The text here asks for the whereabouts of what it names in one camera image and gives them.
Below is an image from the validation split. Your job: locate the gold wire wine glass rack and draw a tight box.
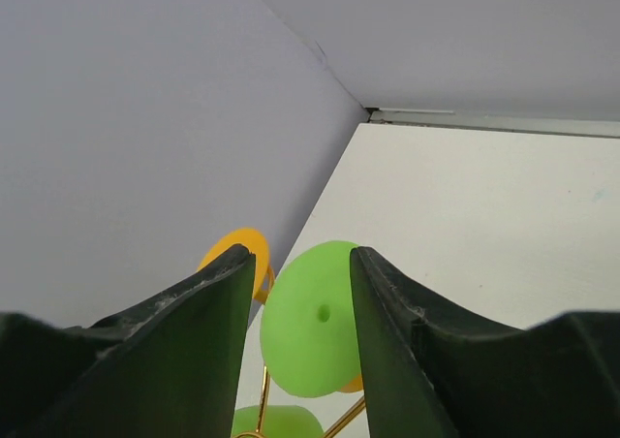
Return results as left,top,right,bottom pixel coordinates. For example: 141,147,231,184
232,263,367,438

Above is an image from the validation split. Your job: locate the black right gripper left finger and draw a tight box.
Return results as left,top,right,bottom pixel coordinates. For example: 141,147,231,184
1,244,256,437

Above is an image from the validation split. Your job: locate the orange plastic wine glass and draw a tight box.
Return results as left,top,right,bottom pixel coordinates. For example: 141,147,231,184
196,227,364,394

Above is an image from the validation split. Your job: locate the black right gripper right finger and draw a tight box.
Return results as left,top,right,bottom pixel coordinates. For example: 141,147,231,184
350,247,619,437

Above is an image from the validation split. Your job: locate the aluminium frame rail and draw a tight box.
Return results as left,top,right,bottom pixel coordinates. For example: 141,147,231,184
369,109,619,140

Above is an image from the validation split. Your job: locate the green plastic wine glass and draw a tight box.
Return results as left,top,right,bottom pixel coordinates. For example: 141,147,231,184
260,239,362,400
231,405,324,438

